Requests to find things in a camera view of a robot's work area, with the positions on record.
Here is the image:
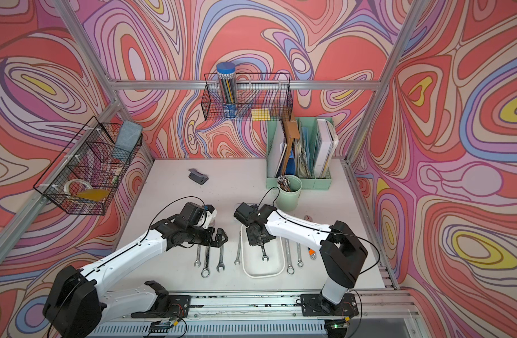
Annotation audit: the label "small silver wrench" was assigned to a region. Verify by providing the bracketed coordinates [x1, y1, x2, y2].
[194, 245, 202, 268]

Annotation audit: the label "grey sponge block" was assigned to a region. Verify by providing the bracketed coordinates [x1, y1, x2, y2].
[115, 121, 143, 152]

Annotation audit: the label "white plastic storage box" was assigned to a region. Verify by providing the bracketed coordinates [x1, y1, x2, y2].
[240, 225, 287, 279]

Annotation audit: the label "medium silver box wrench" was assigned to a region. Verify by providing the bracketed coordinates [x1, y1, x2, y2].
[261, 244, 269, 262]

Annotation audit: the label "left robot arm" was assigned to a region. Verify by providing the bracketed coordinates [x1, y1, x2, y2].
[42, 202, 227, 337]

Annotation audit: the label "green pencil cup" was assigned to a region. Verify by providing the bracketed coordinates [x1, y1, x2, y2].
[276, 175, 302, 212]

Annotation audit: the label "short silver wrench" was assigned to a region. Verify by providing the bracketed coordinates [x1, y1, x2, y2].
[297, 243, 304, 268]

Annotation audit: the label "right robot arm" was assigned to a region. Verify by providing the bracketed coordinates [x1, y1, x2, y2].
[234, 202, 368, 306]

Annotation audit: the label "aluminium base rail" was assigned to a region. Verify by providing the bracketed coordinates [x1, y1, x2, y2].
[67, 291, 428, 337]

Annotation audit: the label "orange handled adjustable wrench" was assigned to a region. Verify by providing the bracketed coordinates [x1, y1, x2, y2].
[304, 215, 317, 261]

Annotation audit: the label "tape roll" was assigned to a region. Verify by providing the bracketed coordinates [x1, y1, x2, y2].
[63, 178, 92, 196]

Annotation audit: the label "blue pencil tube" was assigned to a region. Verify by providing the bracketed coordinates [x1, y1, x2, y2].
[216, 62, 237, 119]

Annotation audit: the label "left wire basket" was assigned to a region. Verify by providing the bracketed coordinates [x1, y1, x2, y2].
[34, 117, 143, 215]

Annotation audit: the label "thin silver wrench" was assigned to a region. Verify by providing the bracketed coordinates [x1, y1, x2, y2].
[234, 232, 242, 266]

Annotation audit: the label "grey hole punch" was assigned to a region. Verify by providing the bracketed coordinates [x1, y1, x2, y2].
[188, 168, 209, 185]

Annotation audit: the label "back wire basket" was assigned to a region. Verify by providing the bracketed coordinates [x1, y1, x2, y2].
[201, 71, 293, 121]

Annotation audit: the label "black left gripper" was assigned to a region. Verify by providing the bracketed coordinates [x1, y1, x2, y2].
[184, 226, 230, 246]

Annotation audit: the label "wire basket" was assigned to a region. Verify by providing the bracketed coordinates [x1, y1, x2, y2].
[201, 71, 293, 121]
[34, 117, 143, 215]

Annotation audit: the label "long silver combination wrench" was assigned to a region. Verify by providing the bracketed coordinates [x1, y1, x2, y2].
[201, 246, 211, 278]

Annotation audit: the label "green file organizer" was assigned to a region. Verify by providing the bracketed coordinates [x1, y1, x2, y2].
[266, 117, 340, 191]

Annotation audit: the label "yellow sticky notes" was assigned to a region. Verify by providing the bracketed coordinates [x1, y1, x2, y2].
[251, 108, 271, 121]

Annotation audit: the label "silver end wrench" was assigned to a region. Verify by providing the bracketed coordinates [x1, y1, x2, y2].
[216, 246, 226, 273]

